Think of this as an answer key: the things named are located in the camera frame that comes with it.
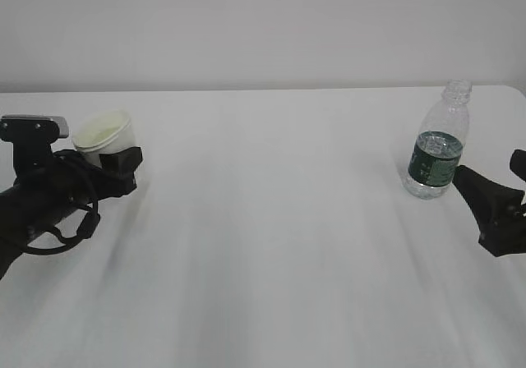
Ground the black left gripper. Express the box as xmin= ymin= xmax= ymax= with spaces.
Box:
xmin=12 ymin=146 xmax=143 ymax=228

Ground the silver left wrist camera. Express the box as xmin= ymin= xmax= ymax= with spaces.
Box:
xmin=1 ymin=114 xmax=69 ymax=143

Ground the white paper cup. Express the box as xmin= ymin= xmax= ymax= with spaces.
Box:
xmin=72 ymin=110 xmax=136 ymax=167

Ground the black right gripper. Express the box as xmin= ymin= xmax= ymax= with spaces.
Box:
xmin=453 ymin=149 xmax=526 ymax=257

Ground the clear water bottle green label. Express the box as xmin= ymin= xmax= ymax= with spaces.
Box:
xmin=403 ymin=80 xmax=472 ymax=200

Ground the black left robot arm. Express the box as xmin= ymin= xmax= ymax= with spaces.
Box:
xmin=1 ymin=146 xmax=143 ymax=275

